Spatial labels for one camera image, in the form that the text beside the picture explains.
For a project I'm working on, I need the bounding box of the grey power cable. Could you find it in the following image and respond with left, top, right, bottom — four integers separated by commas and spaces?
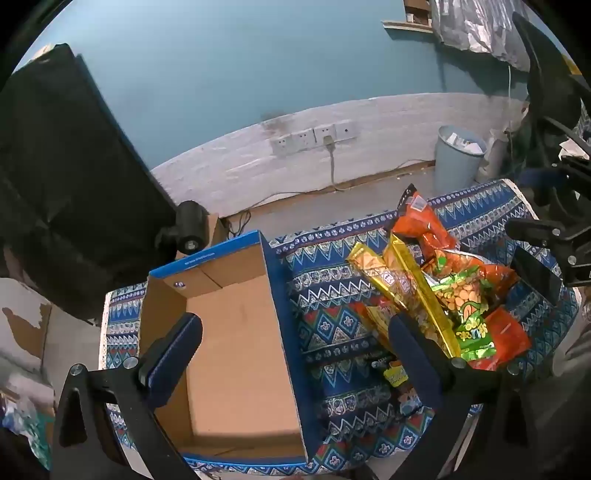
226, 136, 352, 234

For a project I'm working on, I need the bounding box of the green orange snack packet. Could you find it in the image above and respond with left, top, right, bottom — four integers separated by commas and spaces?
422, 249, 520, 324

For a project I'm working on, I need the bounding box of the black office chair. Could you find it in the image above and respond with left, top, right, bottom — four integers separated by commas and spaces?
510, 11, 591, 208

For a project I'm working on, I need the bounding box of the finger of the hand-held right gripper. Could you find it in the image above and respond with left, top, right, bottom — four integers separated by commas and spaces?
505, 218, 578, 252
549, 156, 591, 185

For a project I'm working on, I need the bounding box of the silver plastic sheet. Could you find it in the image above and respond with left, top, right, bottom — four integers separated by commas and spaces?
431, 0, 532, 72

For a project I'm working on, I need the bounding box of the white container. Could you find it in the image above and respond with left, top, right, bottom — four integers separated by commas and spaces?
478, 129, 509, 183

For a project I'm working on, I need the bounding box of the peeled white board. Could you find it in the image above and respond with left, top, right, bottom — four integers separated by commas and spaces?
0, 277, 105, 402

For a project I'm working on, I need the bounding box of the orange black-topped snack packet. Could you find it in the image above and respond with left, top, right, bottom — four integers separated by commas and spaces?
392, 184, 460, 259

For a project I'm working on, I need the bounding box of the grey trash bin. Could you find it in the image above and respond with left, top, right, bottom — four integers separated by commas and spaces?
434, 124, 488, 195

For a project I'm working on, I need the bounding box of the blue cardboard box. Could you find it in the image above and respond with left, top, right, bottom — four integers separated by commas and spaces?
139, 231, 324, 467

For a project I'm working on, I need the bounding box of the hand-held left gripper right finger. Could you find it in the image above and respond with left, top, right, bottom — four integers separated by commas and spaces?
388, 313, 541, 480

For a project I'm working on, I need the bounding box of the blue patterned tablecloth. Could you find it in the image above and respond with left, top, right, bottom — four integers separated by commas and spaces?
99, 178, 583, 476

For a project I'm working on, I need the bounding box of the black panel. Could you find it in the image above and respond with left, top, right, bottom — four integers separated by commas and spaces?
0, 44, 178, 319

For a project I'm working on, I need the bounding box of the wooden ledge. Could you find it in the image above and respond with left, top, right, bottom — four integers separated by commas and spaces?
382, 0, 435, 32

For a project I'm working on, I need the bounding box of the red snack packet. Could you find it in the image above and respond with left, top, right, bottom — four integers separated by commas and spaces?
466, 307, 532, 372

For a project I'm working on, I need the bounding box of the long gold snack packet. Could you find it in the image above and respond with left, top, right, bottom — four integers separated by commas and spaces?
346, 242, 402, 352
383, 231, 462, 361

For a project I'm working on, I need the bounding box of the lime green snack packet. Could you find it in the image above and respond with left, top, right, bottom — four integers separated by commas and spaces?
455, 311, 497, 363

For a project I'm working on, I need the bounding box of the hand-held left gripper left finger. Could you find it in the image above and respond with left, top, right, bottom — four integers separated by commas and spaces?
48, 311, 204, 480

